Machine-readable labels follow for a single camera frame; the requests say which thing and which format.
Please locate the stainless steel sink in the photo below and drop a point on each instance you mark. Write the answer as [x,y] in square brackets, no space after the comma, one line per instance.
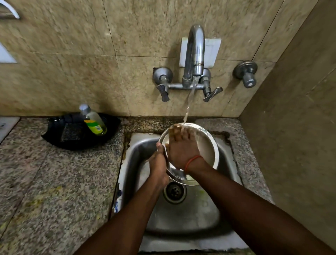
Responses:
[183,215]

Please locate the person's right fingers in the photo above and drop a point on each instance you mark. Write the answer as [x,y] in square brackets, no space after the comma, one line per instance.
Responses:
[180,132]

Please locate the person's right forearm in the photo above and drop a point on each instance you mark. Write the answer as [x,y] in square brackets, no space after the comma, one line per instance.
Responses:
[249,212]

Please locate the chrome wall mixer faucet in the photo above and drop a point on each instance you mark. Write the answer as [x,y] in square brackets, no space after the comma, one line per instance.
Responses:
[194,50]

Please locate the white flat board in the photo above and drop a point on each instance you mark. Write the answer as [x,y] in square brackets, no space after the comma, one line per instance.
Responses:
[5,127]

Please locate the black plastic tray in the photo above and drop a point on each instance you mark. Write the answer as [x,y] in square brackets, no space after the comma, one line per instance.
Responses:
[73,136]

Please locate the white wall plate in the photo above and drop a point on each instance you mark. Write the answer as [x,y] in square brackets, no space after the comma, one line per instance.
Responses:
[212,52]

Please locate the person's left thumb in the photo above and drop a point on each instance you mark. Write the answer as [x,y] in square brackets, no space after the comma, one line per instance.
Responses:
[160,148]

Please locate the person's left hand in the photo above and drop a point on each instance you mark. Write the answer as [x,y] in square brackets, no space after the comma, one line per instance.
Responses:
[158,166]

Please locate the small white blue wrapper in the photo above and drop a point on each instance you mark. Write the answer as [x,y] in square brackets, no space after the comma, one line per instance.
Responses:
[118,202]

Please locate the red thread wrist band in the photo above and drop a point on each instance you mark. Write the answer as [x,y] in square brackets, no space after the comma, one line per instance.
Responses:
[192,160]

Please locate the white triangular panel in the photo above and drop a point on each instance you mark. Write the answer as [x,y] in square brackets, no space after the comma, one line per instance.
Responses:
[5,56]

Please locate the round sink drain strainer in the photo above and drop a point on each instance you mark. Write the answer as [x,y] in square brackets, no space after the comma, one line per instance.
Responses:
[174,193]

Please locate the round steel plate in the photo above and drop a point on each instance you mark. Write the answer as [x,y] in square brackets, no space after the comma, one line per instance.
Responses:
[208,147]

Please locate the person's right hand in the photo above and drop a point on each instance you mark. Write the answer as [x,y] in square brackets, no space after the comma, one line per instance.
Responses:
[181,152]

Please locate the person's left forearm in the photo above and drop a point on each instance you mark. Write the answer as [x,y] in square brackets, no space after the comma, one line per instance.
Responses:
[126,223]

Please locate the clear dish soap bottle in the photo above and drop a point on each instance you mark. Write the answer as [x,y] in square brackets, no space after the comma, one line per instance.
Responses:
[94,120]

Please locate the chrome wall valve knob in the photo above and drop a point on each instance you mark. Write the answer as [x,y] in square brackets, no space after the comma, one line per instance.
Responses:
[246,72]

